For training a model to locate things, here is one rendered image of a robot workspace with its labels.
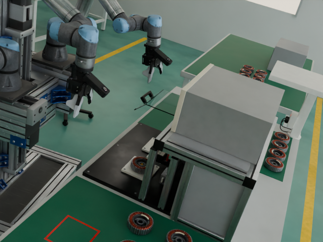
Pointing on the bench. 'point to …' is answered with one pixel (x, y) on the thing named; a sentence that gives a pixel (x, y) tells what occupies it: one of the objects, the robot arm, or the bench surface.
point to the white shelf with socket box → (288, 72)
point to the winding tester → (227, 112)
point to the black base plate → (102, 165)
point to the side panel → (210, 203)
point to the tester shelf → (212, 156)
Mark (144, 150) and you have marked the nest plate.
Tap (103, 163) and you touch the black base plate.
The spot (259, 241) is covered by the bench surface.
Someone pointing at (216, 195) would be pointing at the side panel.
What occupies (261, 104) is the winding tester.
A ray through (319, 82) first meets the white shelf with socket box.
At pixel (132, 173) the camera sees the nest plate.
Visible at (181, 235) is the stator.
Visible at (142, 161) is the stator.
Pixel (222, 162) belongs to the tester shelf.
